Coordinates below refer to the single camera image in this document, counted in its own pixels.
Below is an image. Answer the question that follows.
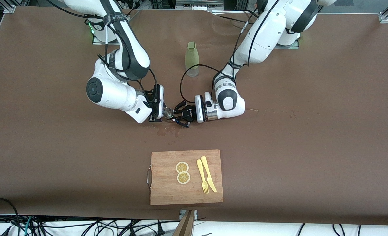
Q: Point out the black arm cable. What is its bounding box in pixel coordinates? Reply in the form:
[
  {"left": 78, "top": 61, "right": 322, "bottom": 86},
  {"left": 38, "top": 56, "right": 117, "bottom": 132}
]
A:
[
  {"left": 180, "top": 0, "right": 279, "bottom": 106},
  {"left": 97, "top": 20, "right": 158, "bottom": 108}
]

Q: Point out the green sleeved glass bottle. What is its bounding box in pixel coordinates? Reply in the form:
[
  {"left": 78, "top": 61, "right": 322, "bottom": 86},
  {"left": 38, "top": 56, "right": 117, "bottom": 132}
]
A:
[{"left": 185, "top": 41, "right": 200, "bottom": 78}]

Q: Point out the wooden post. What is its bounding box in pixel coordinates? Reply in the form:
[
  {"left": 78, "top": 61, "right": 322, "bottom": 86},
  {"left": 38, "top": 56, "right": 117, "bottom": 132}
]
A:
[{"left": 173, "top": 210, "right": 196, "bottom": 236}]

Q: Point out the yellow plastic knife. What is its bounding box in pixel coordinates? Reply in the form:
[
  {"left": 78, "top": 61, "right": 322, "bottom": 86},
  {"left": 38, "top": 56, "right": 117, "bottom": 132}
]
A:
[{"left": 201, "top": 156, "right": 217, "bottom": 193}]

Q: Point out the grey power strip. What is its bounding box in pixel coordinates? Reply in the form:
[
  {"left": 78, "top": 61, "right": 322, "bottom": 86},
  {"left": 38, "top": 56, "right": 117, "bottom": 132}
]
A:
[{"left": 176, "top": 0, "right": 224, "bottom": 11}]

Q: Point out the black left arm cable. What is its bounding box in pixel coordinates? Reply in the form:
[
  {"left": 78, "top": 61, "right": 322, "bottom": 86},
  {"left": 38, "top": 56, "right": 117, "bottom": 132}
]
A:
[{"left": 180, "top": 0, "right": 279, "bottom": 106}]

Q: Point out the brown table mat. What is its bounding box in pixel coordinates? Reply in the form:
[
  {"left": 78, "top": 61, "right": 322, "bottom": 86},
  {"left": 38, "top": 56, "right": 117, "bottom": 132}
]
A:
[{"left": 0, "top": 6, "right": 388, "bottom": 226}]

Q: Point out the black base cable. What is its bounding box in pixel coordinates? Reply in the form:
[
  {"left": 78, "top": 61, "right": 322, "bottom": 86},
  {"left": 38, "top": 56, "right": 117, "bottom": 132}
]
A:
[{"left": 210, "top": 9, "right": 248, "bottom": 26}]

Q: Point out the yellow plastic fork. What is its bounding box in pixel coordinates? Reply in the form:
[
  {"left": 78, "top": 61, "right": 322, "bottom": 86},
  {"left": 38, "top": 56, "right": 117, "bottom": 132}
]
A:
[{"left": 196, "top": 159, "right": 209, "bottom": 194}]

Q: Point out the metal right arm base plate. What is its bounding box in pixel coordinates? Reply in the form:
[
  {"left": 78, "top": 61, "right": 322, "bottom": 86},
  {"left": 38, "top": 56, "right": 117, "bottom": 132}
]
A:
[{"left": 92, "top": 31, "right": 119, "bottom": 45}]

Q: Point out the wooden cutting board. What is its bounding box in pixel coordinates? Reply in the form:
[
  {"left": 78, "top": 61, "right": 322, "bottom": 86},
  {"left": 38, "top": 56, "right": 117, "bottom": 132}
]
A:
[{"left": 147, "top": 149, "right": 224, "bottom": 206}]

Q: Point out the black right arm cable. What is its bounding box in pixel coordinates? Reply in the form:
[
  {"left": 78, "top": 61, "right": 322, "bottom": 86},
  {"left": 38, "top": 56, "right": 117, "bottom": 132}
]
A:
[{"left": 97, "top": 20, "right": 158, "bottom": 108}]

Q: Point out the teal cable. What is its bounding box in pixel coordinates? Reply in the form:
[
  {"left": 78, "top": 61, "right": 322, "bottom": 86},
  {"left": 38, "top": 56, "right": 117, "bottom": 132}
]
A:
[{"left": 23, "top": 217, "right": 33, "bottom": 236}]

